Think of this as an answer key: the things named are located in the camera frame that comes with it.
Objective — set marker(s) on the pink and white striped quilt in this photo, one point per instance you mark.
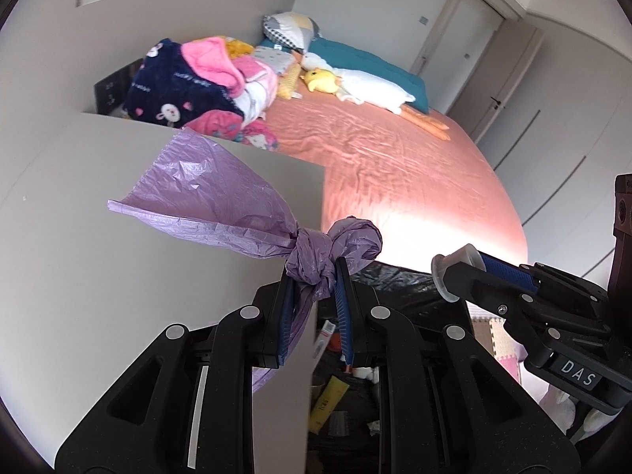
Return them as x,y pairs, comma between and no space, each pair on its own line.
256,86

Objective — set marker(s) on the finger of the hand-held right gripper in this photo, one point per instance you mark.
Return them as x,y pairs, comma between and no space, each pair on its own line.
474,281
508,269

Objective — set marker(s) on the white goose plush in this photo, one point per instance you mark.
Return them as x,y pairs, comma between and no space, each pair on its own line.
370,86

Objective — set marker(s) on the long yellow plush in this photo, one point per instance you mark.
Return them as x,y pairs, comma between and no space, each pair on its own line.
289,84

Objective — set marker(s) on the purple plastic bag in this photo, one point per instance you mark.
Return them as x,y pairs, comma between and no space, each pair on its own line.
222,192

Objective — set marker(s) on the yellow duck plush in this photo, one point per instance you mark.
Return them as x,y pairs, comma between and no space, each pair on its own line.
321,80

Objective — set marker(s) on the black wall socket panel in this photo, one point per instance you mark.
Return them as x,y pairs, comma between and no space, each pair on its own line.
111,89

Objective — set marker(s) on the yellow snack wrapper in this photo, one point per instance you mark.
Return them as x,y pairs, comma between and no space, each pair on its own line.
326,400

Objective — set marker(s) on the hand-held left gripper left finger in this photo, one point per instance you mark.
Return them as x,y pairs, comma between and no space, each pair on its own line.
286,326

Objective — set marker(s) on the pink fleece blanket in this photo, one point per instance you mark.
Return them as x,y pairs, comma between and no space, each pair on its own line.
212,64

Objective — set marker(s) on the white door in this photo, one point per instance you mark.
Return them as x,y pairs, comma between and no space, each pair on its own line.
469,29

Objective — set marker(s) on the beige door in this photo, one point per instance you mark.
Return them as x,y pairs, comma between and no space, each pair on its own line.
513,69

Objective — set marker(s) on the pastel foam floor mat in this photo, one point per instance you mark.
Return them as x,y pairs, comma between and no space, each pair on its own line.
493,338

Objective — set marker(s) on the bin with black bag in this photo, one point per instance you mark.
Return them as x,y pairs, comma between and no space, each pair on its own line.
410,286

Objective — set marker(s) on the small printed pillow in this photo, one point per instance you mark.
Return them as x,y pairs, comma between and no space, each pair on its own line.
274,58

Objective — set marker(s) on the pink bed sheet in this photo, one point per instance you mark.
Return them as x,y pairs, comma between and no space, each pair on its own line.
395,173

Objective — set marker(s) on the large white tissue wad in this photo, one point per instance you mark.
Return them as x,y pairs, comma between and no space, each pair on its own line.
368,374

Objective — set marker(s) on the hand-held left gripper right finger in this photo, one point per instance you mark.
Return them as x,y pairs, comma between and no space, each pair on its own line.
345,316

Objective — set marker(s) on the white thermometer box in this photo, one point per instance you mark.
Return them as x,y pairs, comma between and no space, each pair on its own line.
324,340

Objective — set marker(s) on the yellow cloth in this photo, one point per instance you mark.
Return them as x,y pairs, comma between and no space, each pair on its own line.
238,47

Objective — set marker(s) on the pink cartoon print blanket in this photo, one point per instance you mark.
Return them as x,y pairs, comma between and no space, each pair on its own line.
232,129

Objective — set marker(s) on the teal blanket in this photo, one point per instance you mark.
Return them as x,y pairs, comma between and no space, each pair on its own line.
375,66

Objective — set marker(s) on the grey yellow patchwork pillow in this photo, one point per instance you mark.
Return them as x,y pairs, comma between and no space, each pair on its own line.
291,29

